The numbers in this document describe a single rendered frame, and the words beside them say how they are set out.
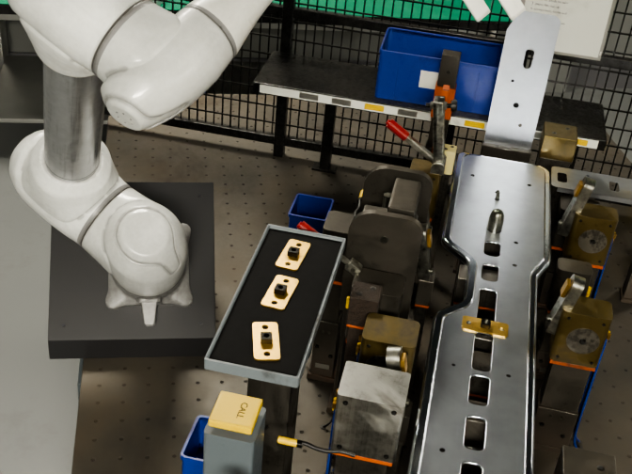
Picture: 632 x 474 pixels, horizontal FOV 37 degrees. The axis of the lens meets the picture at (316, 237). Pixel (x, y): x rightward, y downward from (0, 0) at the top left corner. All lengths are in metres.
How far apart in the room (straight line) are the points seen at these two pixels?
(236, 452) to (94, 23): 0.60
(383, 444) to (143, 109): 0.60
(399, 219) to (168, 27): 0.56
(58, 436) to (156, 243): 1.21
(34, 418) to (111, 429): 1.06
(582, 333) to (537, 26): 0.78
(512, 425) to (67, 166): 0.89
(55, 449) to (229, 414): 1.62
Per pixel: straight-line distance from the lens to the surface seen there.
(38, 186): 1.84
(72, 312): 2.05
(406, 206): 1.69
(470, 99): 2.42
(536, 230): 2.05
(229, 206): 2.55
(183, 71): 1.31
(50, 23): 1.36
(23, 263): 3.57
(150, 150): 2.81
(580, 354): 1.82
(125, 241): 1.79
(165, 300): 2.02
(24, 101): 4.24
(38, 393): 3.03
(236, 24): 1.37
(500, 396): 1.61
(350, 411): 1.41
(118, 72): 1.32
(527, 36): 2.26
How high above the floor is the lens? 2.06
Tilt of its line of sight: 34 degrees down
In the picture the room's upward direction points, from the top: 6 degrees clockwise
